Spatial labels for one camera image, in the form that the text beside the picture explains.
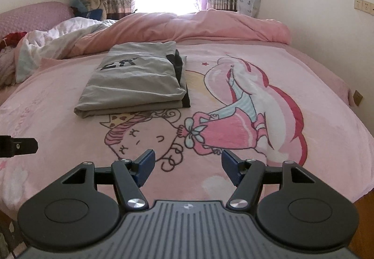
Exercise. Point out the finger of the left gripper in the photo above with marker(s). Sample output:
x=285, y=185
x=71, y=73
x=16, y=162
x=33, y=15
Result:
x=10, y=146

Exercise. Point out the pink cartoon blanket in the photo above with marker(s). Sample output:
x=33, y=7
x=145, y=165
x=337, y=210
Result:
x=258, y=101

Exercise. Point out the beige wall socket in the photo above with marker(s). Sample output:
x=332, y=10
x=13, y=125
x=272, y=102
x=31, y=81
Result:
x=364, y=6

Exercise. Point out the white crumpled quilt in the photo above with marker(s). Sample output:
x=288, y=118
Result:
x=20, y=62

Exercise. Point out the pink duvet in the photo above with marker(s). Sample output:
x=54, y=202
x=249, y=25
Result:
x=211, y=24

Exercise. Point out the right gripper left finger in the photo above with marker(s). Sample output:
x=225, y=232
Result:
x=85, y=205

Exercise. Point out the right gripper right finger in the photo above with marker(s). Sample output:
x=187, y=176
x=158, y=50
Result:
x=290, y=205

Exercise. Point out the low brown wall socket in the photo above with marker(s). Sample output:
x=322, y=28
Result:
x=357, y=98

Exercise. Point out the grey and black jacket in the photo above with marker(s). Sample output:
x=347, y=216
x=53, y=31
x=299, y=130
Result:
x=136, y=77

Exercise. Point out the purple quilted headboard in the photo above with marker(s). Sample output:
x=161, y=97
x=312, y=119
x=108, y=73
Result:
x=41, y=16

